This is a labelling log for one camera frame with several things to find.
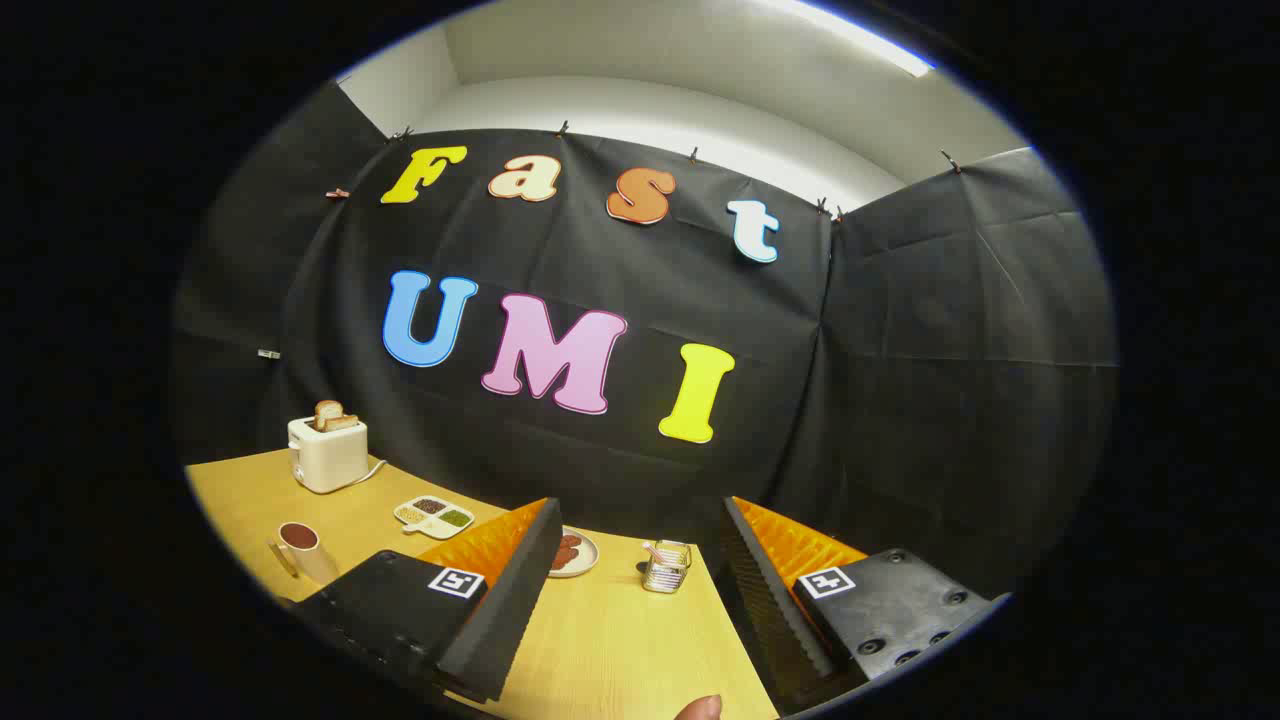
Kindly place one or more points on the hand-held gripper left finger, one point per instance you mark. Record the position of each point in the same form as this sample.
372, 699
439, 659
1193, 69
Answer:
520, 590

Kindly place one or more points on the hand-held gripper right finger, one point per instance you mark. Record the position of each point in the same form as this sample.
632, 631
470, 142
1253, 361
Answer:
765, 600

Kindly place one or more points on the red meat slice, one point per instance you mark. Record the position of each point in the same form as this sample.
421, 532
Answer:
563, 562
570, 543

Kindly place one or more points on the white round plate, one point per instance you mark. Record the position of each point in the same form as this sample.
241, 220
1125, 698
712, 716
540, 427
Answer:
588, 555

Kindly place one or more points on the wooden table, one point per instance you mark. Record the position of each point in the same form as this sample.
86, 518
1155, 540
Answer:
620, 640

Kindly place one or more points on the white divided snack tray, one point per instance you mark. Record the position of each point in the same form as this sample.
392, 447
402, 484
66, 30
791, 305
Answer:
433, 517

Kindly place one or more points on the wooden stick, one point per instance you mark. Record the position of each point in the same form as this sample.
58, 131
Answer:
655, 552

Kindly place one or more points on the white toaster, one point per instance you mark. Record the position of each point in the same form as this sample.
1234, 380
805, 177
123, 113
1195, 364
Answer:
330, 460

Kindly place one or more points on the toast slice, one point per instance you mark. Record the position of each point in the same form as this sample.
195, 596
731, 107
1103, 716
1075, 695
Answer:
326, 411
343, 423

